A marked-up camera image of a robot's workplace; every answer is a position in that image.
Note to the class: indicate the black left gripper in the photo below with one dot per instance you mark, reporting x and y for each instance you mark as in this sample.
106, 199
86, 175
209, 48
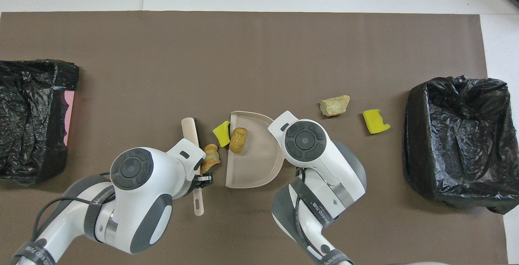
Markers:
204, 180

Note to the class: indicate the orange striped sponge piece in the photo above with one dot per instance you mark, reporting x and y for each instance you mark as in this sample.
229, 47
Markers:
211, 157

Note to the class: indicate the small yellow sponge piece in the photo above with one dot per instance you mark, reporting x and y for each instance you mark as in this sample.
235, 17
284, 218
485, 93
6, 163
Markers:
221, 133

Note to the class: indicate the round brown sponge chunk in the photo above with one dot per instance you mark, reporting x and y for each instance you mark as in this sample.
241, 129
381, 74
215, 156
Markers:
238, 140

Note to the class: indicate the beige brush black bristles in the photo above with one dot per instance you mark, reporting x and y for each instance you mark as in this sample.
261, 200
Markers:
189, 129

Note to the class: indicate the beige plastic dustpan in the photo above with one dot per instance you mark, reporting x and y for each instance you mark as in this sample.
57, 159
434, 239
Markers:
259, 163

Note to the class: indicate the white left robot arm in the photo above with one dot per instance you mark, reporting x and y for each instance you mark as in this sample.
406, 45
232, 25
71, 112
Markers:
134, 200

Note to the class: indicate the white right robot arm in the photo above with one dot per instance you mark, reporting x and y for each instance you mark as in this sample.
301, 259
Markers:
304, 139

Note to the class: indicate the pink bin with black bag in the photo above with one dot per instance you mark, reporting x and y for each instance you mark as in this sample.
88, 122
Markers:
28, 90

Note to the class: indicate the bin lined with black bag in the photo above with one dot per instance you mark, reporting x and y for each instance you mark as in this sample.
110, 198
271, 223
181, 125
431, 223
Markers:
438, 167

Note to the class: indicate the pale beige sponge chunk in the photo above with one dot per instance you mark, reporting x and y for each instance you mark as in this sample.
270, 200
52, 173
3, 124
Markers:
335, 105

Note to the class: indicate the brown table mat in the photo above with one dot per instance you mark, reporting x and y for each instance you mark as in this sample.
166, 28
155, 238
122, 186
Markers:
121, 54

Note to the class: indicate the notched yellow sponge piece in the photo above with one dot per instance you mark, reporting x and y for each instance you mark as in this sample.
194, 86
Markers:
375, 122

